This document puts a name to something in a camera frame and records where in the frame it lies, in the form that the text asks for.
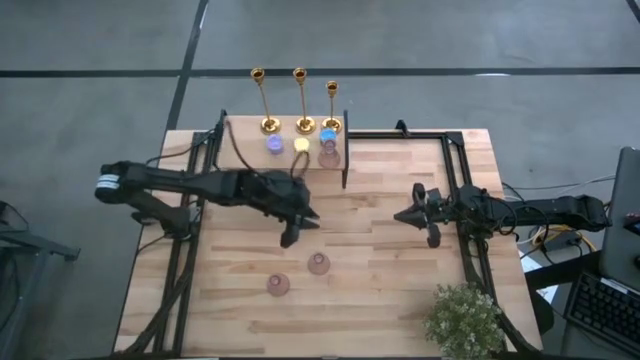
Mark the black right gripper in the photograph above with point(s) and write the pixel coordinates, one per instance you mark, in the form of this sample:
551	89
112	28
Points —
440	205

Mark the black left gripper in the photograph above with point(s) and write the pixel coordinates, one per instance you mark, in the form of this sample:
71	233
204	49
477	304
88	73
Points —
285	192

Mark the pink ribbed glass candle holder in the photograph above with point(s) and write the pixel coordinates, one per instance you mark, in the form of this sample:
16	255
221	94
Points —
318	265
278	286
329	159

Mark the yellow candle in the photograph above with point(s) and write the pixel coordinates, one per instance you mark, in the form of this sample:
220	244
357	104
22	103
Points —
301	144

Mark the purple candle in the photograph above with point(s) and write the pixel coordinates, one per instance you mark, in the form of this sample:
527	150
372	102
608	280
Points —
274	144

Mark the blue candle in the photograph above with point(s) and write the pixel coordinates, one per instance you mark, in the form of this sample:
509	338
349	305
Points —
327	135

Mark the tall gold candlestick holder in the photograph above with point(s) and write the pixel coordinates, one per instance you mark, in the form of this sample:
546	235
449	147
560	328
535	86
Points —
305	125
270	126

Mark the short gold candlestick holder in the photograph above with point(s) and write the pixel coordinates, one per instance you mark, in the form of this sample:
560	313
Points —
331	123

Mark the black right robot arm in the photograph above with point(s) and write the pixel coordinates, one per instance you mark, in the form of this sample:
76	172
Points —
550	212

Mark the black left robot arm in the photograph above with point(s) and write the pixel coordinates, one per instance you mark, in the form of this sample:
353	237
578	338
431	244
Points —
165	180

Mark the artificial plant with white flowers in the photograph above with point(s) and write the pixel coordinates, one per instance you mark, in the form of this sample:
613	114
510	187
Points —
462	320

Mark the white paper sheet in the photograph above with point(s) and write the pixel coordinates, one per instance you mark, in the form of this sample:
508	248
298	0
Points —
530	265

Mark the black power adapter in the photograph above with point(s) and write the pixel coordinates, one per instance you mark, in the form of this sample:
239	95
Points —
562	242

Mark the grey laptop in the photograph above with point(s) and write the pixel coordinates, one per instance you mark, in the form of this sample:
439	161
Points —
622	215

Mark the black keyboard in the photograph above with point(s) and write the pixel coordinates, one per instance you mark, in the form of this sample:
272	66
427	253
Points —
600	310

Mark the grey metal stand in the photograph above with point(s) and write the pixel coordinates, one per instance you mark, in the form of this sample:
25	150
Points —
30	240

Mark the black aluminium rig frame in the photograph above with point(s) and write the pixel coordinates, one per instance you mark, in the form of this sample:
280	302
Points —
400	135

